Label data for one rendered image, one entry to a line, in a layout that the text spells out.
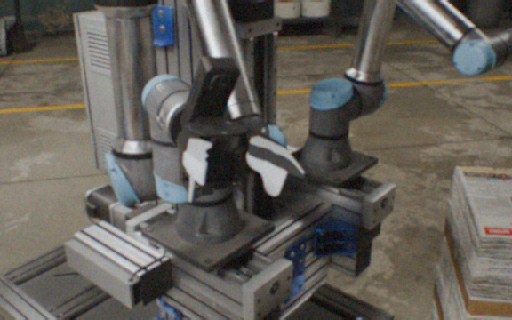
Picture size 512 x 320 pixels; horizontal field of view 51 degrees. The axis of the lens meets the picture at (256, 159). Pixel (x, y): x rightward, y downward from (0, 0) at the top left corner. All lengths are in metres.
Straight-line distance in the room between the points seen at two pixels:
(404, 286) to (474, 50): 1.46
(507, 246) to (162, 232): 0.78
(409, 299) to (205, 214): 1.42
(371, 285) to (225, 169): 1.87
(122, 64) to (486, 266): 0.91
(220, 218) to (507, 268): 0.66
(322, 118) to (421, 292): 1.20
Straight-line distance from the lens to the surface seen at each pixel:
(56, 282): 2.23
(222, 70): 0.63
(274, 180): 0.63
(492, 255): 1.35
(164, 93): 0.79
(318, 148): 1.53
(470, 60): 1.25
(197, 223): 1.19
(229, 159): 0.65
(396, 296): 2.44
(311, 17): 7.24
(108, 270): 1.32
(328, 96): 1.48
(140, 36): 1.03
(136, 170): 1.09
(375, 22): 1.54
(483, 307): 1.43
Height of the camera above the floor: 1.48
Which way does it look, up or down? 25 degrees down
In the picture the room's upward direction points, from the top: straight up
